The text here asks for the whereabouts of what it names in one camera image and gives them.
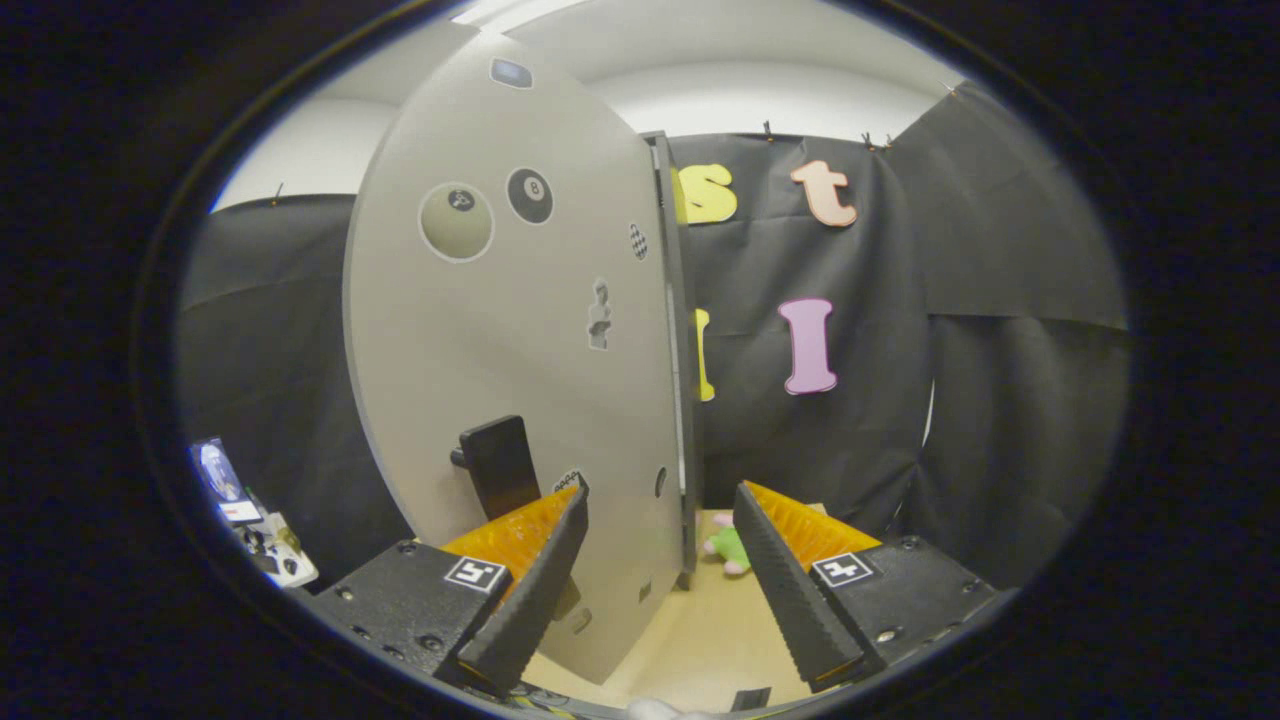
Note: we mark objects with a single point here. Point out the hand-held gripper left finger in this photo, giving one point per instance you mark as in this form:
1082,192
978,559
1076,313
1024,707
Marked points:
535,600

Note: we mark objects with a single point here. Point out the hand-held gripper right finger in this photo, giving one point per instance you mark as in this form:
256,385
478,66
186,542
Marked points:
790,600

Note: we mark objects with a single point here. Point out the grey shoe cabinet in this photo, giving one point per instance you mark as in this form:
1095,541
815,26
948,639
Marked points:
688,400

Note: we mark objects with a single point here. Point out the grey shoe cabinet door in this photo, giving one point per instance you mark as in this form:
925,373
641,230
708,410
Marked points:
500,330

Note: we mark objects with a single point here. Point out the green and pink plush toy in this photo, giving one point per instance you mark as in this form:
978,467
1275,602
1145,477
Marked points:
728,548

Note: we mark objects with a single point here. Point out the white device with dark knobs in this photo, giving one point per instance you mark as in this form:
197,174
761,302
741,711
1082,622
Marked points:
285,550

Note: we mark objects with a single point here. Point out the black backdrop cloth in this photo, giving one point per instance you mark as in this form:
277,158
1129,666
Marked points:
1000,400

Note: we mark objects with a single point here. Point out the blue printed box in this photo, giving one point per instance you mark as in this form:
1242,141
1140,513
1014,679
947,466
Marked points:
222,475

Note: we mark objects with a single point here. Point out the long ceiling light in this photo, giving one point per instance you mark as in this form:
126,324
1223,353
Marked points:
510,12

